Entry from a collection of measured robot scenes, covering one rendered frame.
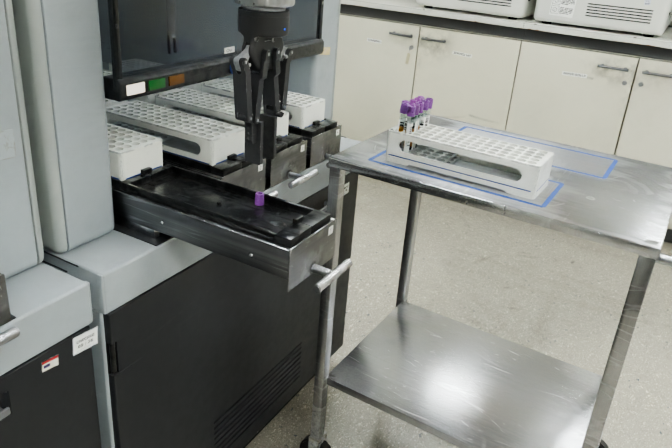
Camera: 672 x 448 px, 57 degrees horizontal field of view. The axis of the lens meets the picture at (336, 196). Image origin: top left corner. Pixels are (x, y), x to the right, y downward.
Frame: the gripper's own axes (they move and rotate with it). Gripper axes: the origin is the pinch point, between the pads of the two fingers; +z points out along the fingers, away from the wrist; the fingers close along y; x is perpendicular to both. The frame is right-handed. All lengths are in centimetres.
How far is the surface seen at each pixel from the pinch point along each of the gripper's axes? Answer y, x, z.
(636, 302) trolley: -22, 58, 20
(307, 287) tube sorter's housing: -37, -12, 50
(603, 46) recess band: -229, 21, 8
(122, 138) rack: 3.4, -27.5, 5.0
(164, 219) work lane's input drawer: 10.9, -10.7, 13.1
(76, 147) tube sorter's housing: 18.5, -20.4, 1.2
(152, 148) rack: 2.1, -21.7, 5.9
